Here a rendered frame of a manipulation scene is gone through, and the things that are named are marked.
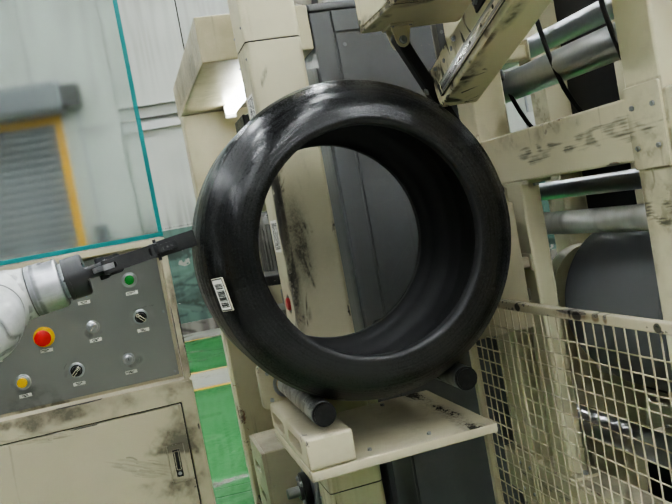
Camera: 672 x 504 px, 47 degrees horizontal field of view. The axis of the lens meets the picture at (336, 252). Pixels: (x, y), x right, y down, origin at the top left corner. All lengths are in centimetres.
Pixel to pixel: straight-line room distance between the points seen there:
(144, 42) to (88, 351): 900
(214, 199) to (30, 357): 89
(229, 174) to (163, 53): 952
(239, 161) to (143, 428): 93
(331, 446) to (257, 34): 91
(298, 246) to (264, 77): 38
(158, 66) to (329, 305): 920
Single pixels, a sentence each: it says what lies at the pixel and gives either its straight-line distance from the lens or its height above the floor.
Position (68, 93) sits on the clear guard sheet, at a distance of 210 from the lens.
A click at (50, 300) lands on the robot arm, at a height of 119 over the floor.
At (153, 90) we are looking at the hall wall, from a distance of 1078.
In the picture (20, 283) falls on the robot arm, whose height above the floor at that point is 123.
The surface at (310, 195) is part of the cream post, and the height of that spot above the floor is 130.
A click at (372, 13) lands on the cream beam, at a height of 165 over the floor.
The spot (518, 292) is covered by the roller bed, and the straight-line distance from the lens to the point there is 187.
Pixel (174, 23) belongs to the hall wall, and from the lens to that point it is 1095.
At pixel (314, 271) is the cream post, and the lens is 176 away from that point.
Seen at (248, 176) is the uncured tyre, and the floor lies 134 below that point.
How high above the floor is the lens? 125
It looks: 3 degrees down
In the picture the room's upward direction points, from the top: 10 degrees counter-clockwise
